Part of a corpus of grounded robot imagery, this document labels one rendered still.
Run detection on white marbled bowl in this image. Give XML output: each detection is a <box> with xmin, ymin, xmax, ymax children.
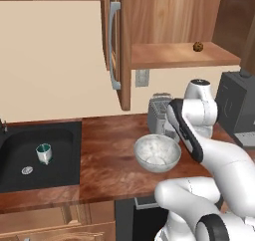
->
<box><xmin>133</xmin><ymin>133</ymin><xmax>182</xmax><ymax>173</ymax></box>

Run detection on black coffee machine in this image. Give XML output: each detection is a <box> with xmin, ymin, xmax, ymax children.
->
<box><xmin>214</xmin><ymin>69</ymin><xmax>255</xmax><ymax>149</ymax></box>

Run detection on wooden base drawers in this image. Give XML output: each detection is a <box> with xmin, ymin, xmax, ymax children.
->
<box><xmin>0</xmin><ymin>199</ymin><xmax>117</xmax><ymax>241</ymax></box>

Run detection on grey wall outlet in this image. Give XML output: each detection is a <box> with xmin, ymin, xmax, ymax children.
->
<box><xmin>134</xmin><ymin>69</ymin><xmax>150</xmax><ymax>89</ymax></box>

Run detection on black dishwasher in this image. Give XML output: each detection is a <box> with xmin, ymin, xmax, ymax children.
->
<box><xmin>114</xmin><ymin>195</ymin><xmax>171</xmax><ymax>241</ymax></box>

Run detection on white mug teal inside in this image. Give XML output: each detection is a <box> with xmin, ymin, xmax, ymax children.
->
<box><xmin>35</xmin><ymin>142</ymin><xmax>54</xmax><ymax>166</ymax></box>

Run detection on silver sink drain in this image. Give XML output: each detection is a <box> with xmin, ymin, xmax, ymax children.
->
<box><xmin>21</xmin><ymin>165</ymin><xmax>35</xmax><ymax>176</ymax></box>

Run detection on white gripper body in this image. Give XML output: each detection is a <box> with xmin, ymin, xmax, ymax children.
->
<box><xmin>164</xmin><ymin>118</ymin><xmax>182</xmax><ymax>144</ymax></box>

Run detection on brown cookie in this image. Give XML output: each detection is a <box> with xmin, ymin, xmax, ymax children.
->
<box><xmin>192</xmin><ymin>41</ymin><xmax>205</xmax><ymax>53</ymax></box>

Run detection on open wooden wall cabinet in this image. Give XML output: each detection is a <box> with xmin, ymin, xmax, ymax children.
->
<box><xmin>120</xmin><ymin>0</ymin><xmax>255</xmax><ymax>112</ymax></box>

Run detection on dark metal tap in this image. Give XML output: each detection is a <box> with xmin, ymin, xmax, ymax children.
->
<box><xmin>0</xmin><ymin>118</ymin><xmax>9</xmax><ymax>135</ymax></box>

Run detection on silver toaster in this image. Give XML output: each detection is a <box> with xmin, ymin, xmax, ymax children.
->
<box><xmin>146</xmin><ymin>92</ymin><xmax>182</xmax><ymax>143</ymax></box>

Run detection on black sink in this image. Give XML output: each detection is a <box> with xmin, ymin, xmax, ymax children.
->
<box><xmin>0</xmin><ymin>120</ymin><xmax>83</xmax><ymax>195</ymax></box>

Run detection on grey cabinet door handle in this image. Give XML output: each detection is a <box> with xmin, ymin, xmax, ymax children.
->
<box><xmin>108</xmin><ymin>1</ymin><xmax>123</xmax><ymax>92</ymax></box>

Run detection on grey dishwasher handle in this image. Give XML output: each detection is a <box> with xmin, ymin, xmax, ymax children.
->
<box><xmin>133</xmin><ymin>196</ymin><xmax>160</xmax><ymax>210</ymax></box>

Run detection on wooden cabinet door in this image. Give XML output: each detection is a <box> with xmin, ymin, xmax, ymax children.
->
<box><xmin>101</xmin><ymin>0</ymin><xmax>123</xmax><ymax>92</ymax></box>

